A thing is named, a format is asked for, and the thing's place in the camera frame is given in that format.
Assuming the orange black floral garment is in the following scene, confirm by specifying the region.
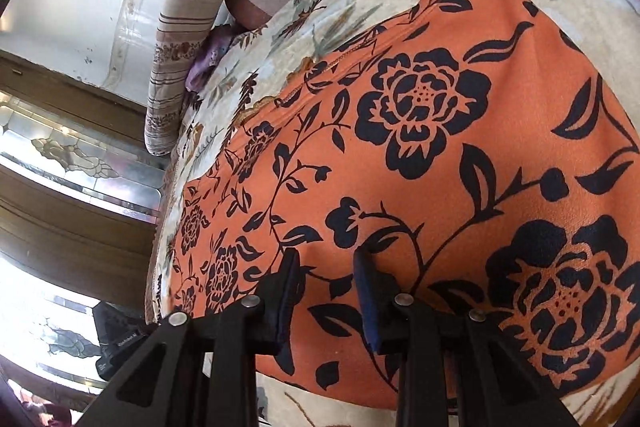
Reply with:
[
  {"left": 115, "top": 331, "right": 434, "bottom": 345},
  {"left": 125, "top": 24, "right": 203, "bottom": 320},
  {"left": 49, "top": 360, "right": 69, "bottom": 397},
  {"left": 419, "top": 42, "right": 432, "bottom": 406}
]
[{"left": 168, "top": 0, "right": 639, "bottom": 409}]

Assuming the wooden wardrobe with mirror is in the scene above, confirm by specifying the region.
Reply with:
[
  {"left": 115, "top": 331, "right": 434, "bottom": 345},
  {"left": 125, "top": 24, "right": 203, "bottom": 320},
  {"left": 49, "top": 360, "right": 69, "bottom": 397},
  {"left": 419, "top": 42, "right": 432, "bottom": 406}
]
[{"left": 0, "top": 48, "right": 172, "bottom": 413}]

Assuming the purple cloth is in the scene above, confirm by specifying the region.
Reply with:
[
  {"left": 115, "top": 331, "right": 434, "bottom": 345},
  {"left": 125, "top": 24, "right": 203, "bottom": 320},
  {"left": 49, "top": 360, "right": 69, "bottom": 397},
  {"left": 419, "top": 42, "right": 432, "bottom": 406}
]
[{"left": 186, "top": 24, "right": 235, "bottom": 93}]

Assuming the striped beige rolled quilt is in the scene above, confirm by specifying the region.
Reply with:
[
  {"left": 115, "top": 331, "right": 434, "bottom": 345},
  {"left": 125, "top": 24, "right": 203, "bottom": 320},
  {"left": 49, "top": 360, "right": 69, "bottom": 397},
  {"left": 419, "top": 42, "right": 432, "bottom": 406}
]
[{"left": 144, "top": 0, "right": 224, "bottom": 157}]

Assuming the cream leaf-pattern blanket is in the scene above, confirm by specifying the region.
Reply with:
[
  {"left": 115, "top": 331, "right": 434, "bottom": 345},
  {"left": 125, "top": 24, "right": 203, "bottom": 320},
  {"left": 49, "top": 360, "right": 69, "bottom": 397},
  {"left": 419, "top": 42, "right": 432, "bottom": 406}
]
[{"left": 145, "top": 0, "right": 639, "bottom": 426}]

